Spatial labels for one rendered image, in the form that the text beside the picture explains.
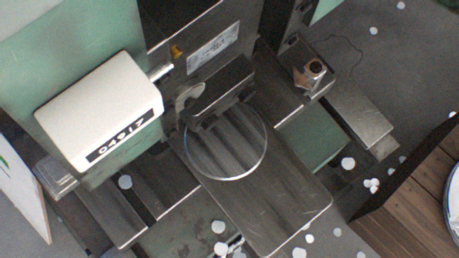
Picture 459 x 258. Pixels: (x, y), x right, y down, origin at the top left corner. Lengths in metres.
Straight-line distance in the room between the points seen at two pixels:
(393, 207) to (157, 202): 0.60
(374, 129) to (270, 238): 0.32
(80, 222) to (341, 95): 0.50
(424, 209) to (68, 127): 1.14
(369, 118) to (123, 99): 0.79
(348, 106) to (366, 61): 0.75
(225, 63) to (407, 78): 1.17
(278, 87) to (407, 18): 0.96
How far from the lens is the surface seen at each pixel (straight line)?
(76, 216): 1.13
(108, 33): 0.39
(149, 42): 0.49
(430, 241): 1.46
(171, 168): 1.04
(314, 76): 1.00
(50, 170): 1.01
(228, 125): 0.97
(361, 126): 1.15
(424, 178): 1.48
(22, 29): 0.33
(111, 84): 0.41
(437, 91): 1.93
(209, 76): 0.79
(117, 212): 1.03
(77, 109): 0.41
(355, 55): 1.90
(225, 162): 0.96
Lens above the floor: 1.72
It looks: 75 degrees down
